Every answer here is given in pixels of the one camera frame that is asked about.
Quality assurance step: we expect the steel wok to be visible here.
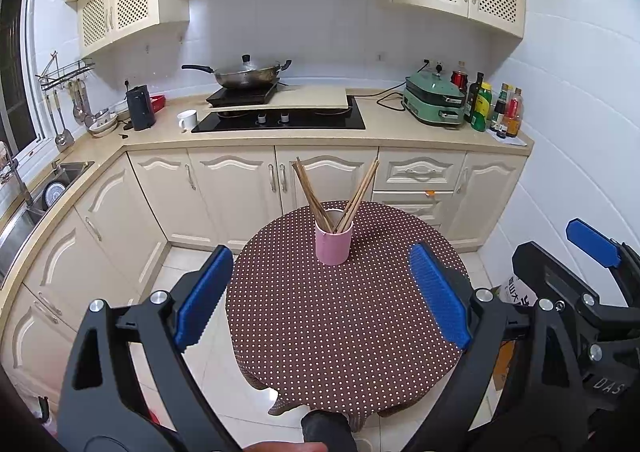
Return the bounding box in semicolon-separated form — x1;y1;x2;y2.
181;54;292;89

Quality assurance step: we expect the cream cabinet door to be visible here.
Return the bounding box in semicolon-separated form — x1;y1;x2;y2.
127;148;196;248
446;152;528;248
187;147;277;250
275;147;379;233

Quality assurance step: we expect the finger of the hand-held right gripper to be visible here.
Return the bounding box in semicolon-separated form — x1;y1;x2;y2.
565;217;640;293
512;241;640;368

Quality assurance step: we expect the dark soy sauce bottle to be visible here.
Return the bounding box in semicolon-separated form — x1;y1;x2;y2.
492;83;513;133

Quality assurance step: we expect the hanging metal spoon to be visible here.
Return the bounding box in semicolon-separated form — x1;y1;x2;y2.
70;82;88;125

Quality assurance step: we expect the metal wall utensil rack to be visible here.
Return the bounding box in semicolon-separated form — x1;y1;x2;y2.
36;52;96;93

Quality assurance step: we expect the black power cable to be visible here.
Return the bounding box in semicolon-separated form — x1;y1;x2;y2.
375;63;431;110

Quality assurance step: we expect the cream cabinet drawer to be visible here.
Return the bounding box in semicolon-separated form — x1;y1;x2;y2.
372;191;456;228
372;148;467;193

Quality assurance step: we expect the hanging metal ladle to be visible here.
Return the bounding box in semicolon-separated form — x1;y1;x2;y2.
50;92;76;149

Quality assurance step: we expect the black glass gas hob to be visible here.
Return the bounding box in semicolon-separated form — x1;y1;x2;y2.
191;96;367;134

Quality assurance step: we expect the green electric grill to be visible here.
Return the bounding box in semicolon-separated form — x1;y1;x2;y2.
402;72;466;127

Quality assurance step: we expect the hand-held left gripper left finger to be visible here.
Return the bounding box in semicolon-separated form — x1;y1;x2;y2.
57;244;236;452

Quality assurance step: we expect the black kettle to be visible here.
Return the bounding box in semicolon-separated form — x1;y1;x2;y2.
125;85;157;132

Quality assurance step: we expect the steel sink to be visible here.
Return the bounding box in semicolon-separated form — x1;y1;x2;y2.
0;161;95;278

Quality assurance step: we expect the stack of bowls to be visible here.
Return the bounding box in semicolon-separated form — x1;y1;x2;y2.
89;109;120;138

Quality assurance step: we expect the beige board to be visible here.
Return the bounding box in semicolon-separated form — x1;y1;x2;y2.
207;86;349;114

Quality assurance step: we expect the dark table leg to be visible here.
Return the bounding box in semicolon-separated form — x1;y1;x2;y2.
301;411;359;452

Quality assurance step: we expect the wok lid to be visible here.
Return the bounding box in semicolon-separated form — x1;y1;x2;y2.
220;54;278;76

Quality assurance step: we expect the black induction cooker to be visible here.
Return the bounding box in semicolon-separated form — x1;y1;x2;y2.
206;82;291;107

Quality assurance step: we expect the brown polka-dot tablecloth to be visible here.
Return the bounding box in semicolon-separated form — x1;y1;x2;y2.
225;200;471;433

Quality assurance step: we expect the dark oil bottle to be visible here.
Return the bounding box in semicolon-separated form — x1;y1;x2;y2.
464;72;485;124

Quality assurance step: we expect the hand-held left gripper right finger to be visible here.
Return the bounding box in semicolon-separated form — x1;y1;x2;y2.
405;241;591;452

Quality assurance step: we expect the metal faucet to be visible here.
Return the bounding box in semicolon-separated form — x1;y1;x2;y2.
0;142;36;209

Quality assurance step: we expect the orange liquid bottle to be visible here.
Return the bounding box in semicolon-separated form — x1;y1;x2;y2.
505;88;525;138

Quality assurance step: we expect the printed cardboard box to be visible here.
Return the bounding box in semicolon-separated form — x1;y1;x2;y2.
492;276;538;393

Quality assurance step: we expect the plate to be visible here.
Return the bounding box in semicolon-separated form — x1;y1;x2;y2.
44;181;66;209

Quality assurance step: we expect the pink cup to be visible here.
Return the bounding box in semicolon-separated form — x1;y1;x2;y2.
314;208;355;266

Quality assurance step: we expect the bundle of wooden chopsticks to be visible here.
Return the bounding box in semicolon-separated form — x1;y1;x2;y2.
291;157;381;234

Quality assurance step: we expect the window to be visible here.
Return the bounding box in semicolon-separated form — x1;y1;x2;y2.
0;0;51;153

